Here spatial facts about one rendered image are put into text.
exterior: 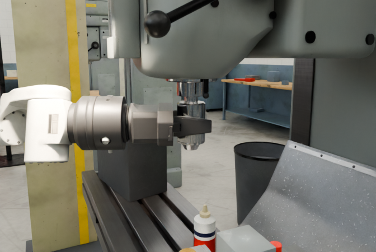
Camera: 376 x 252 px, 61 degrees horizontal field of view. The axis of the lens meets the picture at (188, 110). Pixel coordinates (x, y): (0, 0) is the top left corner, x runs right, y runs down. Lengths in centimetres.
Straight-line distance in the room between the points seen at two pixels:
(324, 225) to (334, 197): 6
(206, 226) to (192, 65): 30
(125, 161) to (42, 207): 159
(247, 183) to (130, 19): 212
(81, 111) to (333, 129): 55
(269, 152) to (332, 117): 205
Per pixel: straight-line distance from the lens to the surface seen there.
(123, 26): 46
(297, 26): 49
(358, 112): 75
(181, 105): 51
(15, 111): 62
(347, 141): 77
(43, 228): 246
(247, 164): 242
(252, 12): 46
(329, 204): 77
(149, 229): 75
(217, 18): 43
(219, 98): 797
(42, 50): 219
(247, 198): 253
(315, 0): 51
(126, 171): 85
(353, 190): 75
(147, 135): 49
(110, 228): 77
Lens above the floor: 134
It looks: 10 degrees down
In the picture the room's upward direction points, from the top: straight up
